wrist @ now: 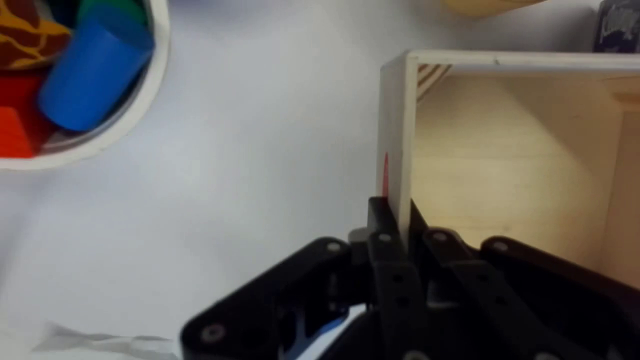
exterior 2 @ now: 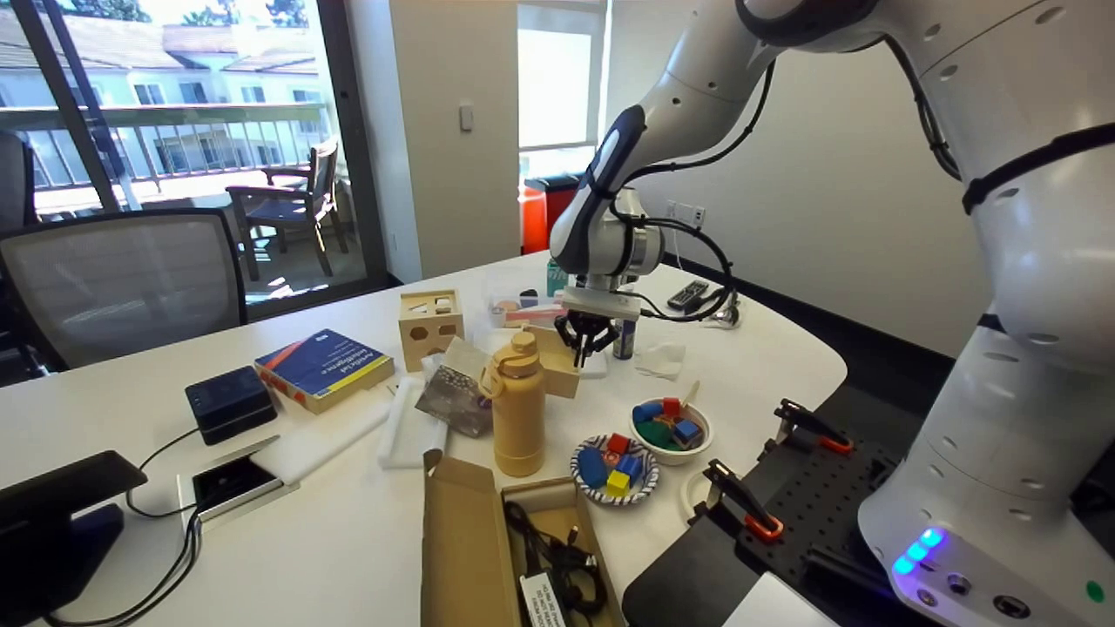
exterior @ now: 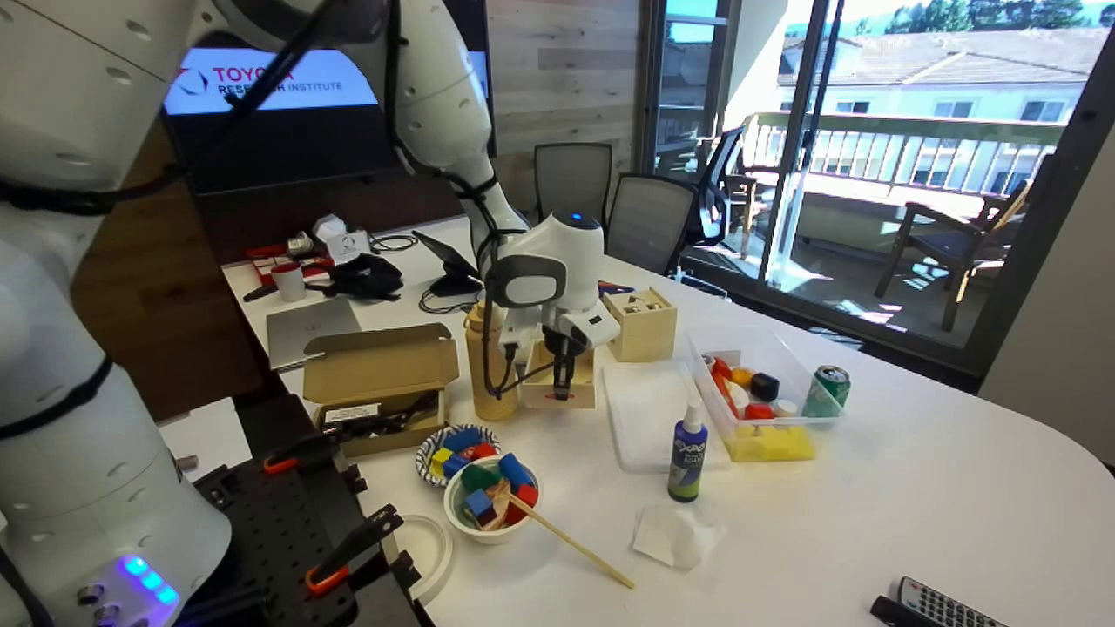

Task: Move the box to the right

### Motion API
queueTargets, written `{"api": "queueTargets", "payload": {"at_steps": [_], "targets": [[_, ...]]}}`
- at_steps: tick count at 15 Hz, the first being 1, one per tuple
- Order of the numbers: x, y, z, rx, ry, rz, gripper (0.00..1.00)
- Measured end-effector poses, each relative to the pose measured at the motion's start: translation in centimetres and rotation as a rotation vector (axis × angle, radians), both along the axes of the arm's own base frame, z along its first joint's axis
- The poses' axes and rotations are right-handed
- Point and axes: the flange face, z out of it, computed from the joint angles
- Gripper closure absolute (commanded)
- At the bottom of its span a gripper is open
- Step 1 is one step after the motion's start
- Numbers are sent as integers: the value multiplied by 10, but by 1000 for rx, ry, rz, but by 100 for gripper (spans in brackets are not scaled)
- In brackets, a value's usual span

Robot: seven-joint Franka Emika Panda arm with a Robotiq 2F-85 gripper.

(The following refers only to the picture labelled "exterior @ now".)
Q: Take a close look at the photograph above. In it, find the blue patterned plate with blocks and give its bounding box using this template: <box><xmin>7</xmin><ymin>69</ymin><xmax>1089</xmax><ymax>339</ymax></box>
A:
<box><xmin>411</xmin><ymin>422</ymin><xmax>503</xmax><ymax>492</ymax></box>

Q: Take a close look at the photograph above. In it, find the wooden spoon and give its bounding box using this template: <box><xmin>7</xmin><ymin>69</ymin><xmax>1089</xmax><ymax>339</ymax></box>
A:
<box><xmin>496</xmin><ymin>485</ymin><xmax>642</xmax><ymax>591</ymax></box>

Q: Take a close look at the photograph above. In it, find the white tape roll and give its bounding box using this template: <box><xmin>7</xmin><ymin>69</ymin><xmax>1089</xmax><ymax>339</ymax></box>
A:
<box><xmin>387</xmin><ymin>512</ymin><xmax>461</xmax><ymax>601</ymax></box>

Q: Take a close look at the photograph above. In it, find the small clear plastic container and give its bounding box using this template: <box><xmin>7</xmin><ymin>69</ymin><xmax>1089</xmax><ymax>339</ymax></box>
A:
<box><xmin>626</xmin><ymin>499</ymin><xmax>724</xmax><ymax>575</ymax></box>

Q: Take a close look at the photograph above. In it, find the long open cardboard box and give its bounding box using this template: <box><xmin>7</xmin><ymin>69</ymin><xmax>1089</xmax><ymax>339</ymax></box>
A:
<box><xmin>301</xmin><ymin>319</ymin><xmax>465</xmax><ymax>456</ymax></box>

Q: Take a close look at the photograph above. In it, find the black orange clamp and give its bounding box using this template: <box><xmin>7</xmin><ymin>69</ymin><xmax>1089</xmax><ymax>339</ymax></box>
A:
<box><xmin>301</xmin><ymin>499</ymin><xmax>406</xmax><ymax>599</ymax></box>
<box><xmin>257</xmin><ymin>426</ymin><xmax>347</xmax><ymax>481</ymax></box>

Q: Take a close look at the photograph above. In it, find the black tablet stand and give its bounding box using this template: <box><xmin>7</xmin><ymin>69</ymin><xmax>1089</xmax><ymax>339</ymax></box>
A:
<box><xmin>411</xmin><ymin>227</ymin><xmax>489</xmax><ymax>315</ymax></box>

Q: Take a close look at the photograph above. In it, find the blue glue bottle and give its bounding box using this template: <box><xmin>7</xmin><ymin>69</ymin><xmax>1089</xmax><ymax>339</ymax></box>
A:
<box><xmin>665</xmin><ymin>405</ymin><xmax>714</xmax><ymax>506</ymax></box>

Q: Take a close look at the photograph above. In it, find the wall television screen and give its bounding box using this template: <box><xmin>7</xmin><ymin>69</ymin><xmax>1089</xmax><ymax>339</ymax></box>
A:
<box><xmin>160</xmin><ymin>41</ymin><xmax>496</xmax><ymax>121</ymax></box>

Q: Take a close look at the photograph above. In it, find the small wooden box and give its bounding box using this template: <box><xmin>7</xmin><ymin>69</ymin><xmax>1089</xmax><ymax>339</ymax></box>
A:
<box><xmin>517</xmin><ymin>339</ymin><xmax>604</xmax><ymax>415</ymax></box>

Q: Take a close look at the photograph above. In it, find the tan water bottle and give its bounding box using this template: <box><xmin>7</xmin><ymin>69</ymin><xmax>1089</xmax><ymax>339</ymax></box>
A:
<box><xmin>461</xmin><ymin>300</ymin><xmax>521</xmax><ymax>426</ymax></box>

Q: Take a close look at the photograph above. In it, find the dark outdoor chair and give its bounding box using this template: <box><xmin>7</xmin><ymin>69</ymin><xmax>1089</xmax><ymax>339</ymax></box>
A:
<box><xmin>873</xmin><ymin>149</ymin><xmax>1052</xmax><ymax>339</ymax></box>

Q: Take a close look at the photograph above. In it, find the wooden cube with holes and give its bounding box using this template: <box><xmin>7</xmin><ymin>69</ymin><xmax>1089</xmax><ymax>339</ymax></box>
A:
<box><xmin>600</xmin><ymin>284</ymin><xmax>684</xmax><ymax>364</ymax></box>

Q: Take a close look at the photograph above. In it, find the clear tray with toys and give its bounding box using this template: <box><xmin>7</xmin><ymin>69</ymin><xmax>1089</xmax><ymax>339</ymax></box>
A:
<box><xmin>691</xmin><ymin>334</ymin><xmax>837</xmax><ymax>467</ymax></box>

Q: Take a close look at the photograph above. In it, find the white cutting board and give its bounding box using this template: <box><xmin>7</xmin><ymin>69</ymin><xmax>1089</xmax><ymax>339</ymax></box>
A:
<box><xmin>595</xmin><ymin>356</ymin><xmax>732</xmax><ymax>478</ymax></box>

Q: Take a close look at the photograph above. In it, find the grey mesh office chair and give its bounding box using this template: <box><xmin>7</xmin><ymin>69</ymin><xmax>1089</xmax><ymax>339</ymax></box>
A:
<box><xmin>528</xmin><ymin>138</ymin><xmax>618</xmax><ymax>231</ymax></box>
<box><xmin>604</xmin><ymin>170</ymin><xmax>700</xmax><ymax>279</ymax></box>

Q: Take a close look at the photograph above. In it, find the white bowl with blocks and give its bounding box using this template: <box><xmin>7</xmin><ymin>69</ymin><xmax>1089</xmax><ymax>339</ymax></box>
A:
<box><xmin>438</xmin><ymin>452</ymin><xmax>544</xmax><ymax>548</ymax></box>

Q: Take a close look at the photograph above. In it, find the black remote control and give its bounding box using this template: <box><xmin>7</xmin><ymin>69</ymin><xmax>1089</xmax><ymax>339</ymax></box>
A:
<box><xmin>869</xmin><ymin>575</ymin><xmax>1009</xmax><ymax>627</ymax></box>

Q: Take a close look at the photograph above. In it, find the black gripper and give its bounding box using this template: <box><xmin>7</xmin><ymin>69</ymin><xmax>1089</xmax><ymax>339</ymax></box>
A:
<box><xmin>534</xmin><ymin>305</ymin><xmax>595</xmax><ymax>405</ymax></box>

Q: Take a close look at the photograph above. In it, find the black crumpled cloth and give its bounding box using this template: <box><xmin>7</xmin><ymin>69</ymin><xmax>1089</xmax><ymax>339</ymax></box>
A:
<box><xmin>327</xmin><ymin>250</ymin><xmax>406</xmax><ymax>305</ymax></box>

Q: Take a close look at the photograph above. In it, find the teal drink can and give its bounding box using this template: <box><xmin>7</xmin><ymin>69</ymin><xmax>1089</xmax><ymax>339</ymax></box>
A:
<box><xmin>800</xmin><ymin>363</ymin><xmax>852</xmax><ymax>422</ymax></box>

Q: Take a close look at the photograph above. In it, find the red flat object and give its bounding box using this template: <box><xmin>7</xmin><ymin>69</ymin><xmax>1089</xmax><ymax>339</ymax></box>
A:
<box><xmin>243</xmin><ymin>236</ymin><xmax>341</xmax><ymax>296</ymax></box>

